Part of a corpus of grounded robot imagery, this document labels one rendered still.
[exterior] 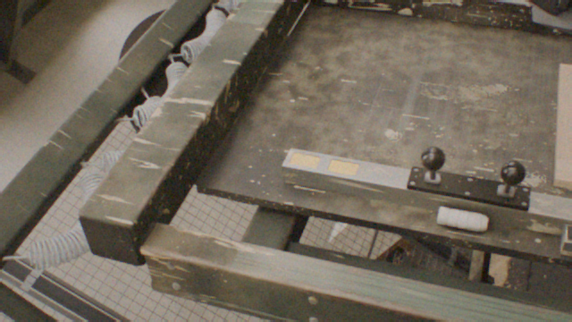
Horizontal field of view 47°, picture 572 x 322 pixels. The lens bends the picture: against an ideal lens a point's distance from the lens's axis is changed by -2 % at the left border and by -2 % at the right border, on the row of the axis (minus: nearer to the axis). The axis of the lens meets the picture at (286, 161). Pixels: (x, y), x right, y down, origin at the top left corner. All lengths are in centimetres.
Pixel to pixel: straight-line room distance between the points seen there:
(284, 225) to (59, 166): 70
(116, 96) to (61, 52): 545
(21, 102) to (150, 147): 568
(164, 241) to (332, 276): 27
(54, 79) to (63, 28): 72
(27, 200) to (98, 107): 35
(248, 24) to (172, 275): 61
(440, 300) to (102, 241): 53
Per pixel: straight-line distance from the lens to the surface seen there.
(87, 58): 731
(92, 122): 178
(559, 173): 124
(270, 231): 116
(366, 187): 114
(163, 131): 118
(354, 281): 98
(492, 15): 164
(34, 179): 165
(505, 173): 102
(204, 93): 125
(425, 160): 102
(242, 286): 103
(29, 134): 660
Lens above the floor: 184
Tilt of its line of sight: 6 degrees down
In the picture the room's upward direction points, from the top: 58 degrees counter-clockwise
